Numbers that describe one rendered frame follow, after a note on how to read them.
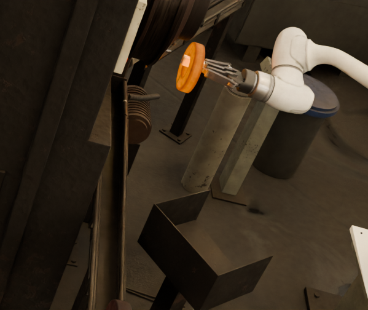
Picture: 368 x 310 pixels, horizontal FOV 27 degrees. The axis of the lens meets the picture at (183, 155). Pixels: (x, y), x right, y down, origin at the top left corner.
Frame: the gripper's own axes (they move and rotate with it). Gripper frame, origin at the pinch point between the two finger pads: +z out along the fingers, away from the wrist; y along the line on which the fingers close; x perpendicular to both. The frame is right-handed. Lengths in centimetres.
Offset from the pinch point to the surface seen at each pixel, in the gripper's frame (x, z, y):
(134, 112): -31.8, 6.8, 14.3
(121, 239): -19, 17, -67
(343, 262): -79, -107, 26
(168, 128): -82, -31, 93
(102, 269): -25, 20, -72
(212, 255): -24, -11, -57
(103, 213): -23, 20, -54
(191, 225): -24, -6, -48
